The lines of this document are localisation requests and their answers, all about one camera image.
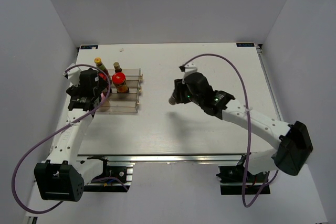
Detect green bottle yellow cap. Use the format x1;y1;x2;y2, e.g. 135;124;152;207
94;57;110;77

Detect red lid sauce jar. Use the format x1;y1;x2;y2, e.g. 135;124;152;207
112;72;129;93
98;72;108;82

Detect small yellow bottle brown cap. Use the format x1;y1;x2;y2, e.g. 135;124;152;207
113;62;122;73

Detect small black cap jar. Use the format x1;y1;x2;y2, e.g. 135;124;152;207
169;97;176;105

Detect pink cap white bottle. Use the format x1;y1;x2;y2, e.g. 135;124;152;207
101;88;111;101

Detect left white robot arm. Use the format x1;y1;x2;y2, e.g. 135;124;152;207
34;68;111;201

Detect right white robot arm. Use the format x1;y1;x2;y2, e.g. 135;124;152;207
170;72;313;182

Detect clear tiered acrylic rack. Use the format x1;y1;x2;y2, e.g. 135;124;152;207
97;68;143;113

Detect left blue table label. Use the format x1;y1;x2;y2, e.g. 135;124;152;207
80;45;98;50

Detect blue table label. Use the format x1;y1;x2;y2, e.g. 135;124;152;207
80;45;98;50
236;42;255;47

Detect right blue table label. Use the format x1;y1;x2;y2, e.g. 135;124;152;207
236;42;255;47

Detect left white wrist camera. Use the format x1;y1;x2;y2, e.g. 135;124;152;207
63;63;81;87

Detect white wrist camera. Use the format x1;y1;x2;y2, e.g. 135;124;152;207
179;61;197;78
63;63;81;87

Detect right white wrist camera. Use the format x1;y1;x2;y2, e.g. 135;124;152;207
179;61;197;78

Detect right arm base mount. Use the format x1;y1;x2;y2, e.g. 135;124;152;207
215;165;271;196

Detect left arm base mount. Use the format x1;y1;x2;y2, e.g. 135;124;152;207
75;156;134;193

